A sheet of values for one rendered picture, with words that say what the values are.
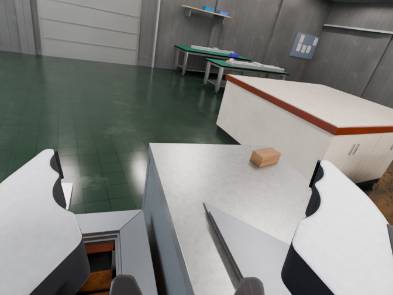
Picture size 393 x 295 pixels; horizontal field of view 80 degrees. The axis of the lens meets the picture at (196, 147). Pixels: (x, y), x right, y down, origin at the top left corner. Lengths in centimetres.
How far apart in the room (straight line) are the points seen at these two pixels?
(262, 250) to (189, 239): 18
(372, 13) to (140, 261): 1155
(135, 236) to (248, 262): 42
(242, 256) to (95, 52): 757
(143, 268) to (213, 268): 28
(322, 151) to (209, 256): 219
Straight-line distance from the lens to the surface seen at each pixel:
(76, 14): 777
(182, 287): 63
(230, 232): 64
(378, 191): 275
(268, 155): 102
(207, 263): 60
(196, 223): 67
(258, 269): 60
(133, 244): 85
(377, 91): 1106
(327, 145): 263
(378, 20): 1163
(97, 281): 99
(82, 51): 787
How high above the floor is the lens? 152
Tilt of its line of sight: 27 degrees down
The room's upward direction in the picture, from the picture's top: 12 degrees clockwise
